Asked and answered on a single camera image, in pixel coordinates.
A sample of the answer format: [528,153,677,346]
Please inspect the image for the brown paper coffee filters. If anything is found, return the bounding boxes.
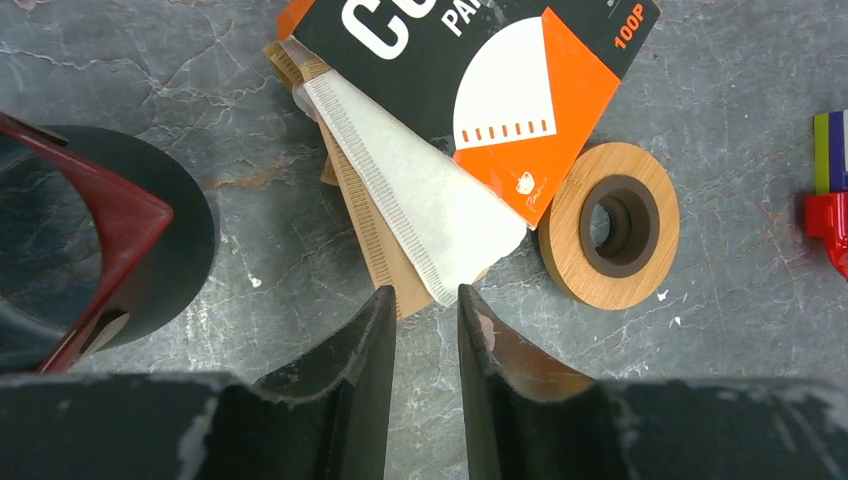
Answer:
[263,42,434,320]

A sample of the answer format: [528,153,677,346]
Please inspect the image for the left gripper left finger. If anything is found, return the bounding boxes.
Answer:
[1,286,396,479]

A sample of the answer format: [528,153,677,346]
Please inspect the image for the white paper coffee filter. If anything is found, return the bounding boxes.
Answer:
[304,70,527,306]

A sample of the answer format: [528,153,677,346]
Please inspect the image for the wooden ring holder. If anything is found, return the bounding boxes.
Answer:
[538,142,680,311]

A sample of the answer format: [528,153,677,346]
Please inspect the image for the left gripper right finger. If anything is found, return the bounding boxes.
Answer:
[457,285,847,479]

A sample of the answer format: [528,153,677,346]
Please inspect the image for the coffee filter box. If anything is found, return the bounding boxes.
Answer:
[276,0,660,227]

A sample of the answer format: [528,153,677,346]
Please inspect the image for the dark red black dripper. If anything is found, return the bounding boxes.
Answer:
[1,114,219,374]

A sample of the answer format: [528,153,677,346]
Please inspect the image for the red curved plastic piece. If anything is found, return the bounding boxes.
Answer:
[804,192,847,278]

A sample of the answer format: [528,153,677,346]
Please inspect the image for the blue toy brick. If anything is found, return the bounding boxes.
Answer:
[828,110,847,192]

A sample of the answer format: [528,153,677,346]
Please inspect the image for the green toy brick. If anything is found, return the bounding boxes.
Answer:
[813,113,830,195]

